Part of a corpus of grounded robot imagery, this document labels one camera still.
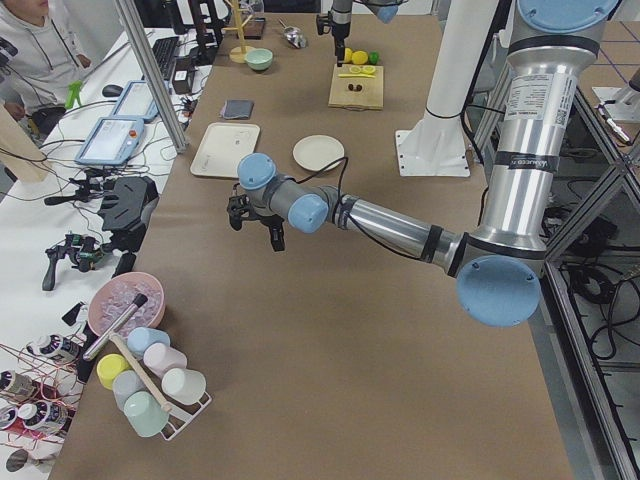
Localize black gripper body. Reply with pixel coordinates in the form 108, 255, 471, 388
315, 12, 350, 50
227, 194, 264, 223

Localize cream round plate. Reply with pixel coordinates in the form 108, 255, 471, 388
293, 135, 345, 171

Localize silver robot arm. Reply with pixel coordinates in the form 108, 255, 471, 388
316, 0, 402, 66
227, 1, 616, 327

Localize cream rabbit tray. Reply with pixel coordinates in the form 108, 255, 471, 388
190, 122, 260, 179

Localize yellow lemon near lime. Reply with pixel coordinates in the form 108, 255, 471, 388
351, 50, 369, 65

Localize metal ice scoop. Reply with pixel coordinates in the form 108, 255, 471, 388
278, 19, 308, 49

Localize green lime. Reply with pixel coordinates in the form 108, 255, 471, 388
368, 51, 380, 65

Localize wooden cutting board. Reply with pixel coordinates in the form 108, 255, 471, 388
328, 64, 384, 110

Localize mint green bowl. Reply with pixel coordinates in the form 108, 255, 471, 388
245, 48, 274, 72

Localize wooden mug stand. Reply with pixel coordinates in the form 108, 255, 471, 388
222, 0, 254, 64

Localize grey folded cloth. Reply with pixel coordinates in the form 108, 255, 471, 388
220, 99, 254, 120

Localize teach pendant tablet near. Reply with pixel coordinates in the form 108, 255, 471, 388
75, 115, 145, 167

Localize teach pendant tablet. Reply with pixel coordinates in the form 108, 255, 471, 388
75, 115, 145, 167
111, 80, 158, 123

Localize teach pendant tablet far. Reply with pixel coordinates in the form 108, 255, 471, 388
111, 80, 158, 123

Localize pink bowl with ice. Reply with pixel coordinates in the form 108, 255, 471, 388
88, 272, 165, 337

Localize blue plastic cup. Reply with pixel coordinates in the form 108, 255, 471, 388
126, 327, 171, 359

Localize black keyboard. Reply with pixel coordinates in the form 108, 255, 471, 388
152, 36, 180, 81

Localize pink plastic cup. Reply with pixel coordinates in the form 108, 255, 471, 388
143, 342, 188, 378

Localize white plastic cup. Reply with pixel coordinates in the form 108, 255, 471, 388
161, 368, 206, 405

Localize yellow plastic cup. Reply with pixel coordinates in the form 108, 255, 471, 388
96, 353, 131, 390

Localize grey plastic cup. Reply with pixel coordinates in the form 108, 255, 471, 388
112, 370, 146, 411

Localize white cup rack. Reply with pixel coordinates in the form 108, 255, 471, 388
160, 392, 214, 441

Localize mint plastic cup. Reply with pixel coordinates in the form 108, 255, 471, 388
123, 391, 169, 438

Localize person in grey hoodie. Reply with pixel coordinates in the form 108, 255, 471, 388
1, 1, 91, 121

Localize metal scoop handle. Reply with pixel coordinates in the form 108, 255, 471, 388
82, 293, 148, 361

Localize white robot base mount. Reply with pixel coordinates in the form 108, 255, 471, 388
396, 0, 511, 178

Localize aluminium frame post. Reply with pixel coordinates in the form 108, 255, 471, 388
114, 0, 187, 154

